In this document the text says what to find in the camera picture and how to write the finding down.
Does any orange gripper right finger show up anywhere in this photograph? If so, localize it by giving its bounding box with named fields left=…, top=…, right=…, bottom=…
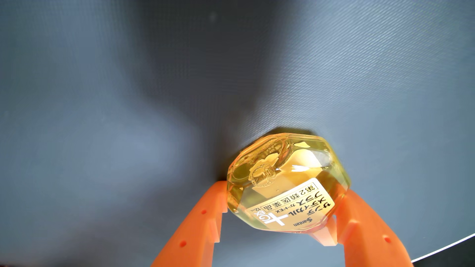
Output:
left=335, top=189, right=413, bottom=267

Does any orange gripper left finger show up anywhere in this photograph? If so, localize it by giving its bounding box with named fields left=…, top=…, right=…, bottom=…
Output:
left=151, top=181, right=228, bottom=267

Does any yellow eyedrop bottle orange cap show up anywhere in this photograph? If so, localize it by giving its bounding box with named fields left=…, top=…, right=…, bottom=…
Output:
left=226, top=132, right=352, bottom=247

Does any dark grey textured mat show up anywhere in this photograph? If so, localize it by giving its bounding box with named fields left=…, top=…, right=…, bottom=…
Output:
left=0, top=0, right=475, bottom=267

